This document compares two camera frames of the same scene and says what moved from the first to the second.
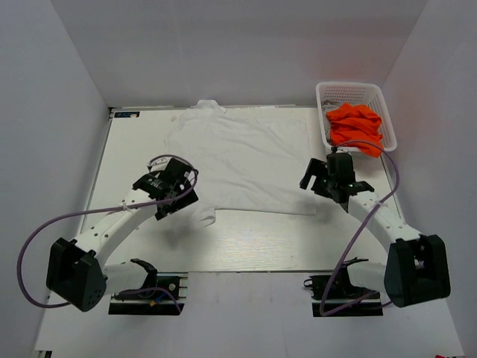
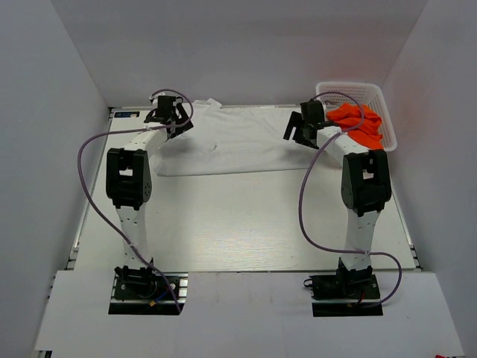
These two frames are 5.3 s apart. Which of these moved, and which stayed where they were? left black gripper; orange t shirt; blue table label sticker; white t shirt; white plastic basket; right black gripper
Moved: left black gripper; right black gripper; white t shirt
Stayed: blue table label sticker; white plastic basket; orange t shirt
